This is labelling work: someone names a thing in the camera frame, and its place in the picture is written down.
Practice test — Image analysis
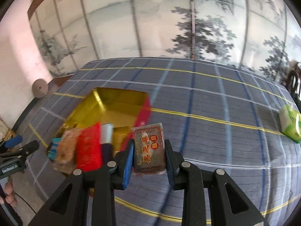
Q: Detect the red step cake packet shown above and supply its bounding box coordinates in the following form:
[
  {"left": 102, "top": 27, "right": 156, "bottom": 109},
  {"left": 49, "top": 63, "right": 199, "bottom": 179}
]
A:
[{"left": 76, "top": 122, "right": 102, "bottom": 172}]

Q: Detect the brown sesame cake packet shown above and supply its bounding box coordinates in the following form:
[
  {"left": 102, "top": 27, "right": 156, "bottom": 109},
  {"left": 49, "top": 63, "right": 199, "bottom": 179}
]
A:
[{"left": 132, "top": 123, "right": 166, "bottom": 176}]

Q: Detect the blue candy packet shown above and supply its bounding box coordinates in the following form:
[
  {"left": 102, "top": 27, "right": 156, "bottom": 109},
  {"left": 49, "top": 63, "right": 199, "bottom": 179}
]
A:
[{"left": 47, "top": 138, "right": 61, "bottom": 161}]

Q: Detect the clear bag of peanuts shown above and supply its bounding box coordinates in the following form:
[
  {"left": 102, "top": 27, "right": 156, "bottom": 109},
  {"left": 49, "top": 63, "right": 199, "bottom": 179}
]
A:
[{"left": 53, "top": 128, "right": 83, "bottom": 174}]

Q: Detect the grey silver snack packet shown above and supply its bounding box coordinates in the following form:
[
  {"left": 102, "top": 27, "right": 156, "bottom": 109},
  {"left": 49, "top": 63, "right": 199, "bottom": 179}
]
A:
[{"left": 100, "top": 124, "right": 114, "bottom": 165}]

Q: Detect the person left hand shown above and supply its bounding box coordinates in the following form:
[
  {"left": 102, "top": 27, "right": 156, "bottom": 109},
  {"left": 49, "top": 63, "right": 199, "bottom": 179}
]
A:
[{"left": 0, "top": 177, "right": 17, "bottom": 207}]

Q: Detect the blue plaid tablecloth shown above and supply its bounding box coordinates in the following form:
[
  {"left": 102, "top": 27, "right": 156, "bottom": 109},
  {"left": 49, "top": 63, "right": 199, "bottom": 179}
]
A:
[{"left": 23, "top": 58, "right": 300, "bottom": 225}]

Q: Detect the red gold toffee tin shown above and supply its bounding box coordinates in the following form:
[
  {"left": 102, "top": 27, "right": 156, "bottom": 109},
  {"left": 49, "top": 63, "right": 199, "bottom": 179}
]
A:
[{"left": 56, "top": 87, "right": 151, "bottom": 157}]

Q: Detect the green tissue pack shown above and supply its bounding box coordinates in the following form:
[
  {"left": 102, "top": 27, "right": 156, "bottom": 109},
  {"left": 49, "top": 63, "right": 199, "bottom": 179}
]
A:
[{"left": 279, "top": 105, "right": 301, "bottom": 143}]

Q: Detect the dark wooden chair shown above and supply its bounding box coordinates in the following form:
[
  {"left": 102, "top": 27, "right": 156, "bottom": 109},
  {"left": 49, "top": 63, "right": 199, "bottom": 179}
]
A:
[{"left": 282, "top": 60, "right": 300, "bottom": 112}]

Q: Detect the painted folding screen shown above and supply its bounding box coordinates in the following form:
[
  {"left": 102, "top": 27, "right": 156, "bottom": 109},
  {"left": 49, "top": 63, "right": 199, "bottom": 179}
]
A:
[{"left": 27, "top": 0, "right": 300, "bottom": 80}]

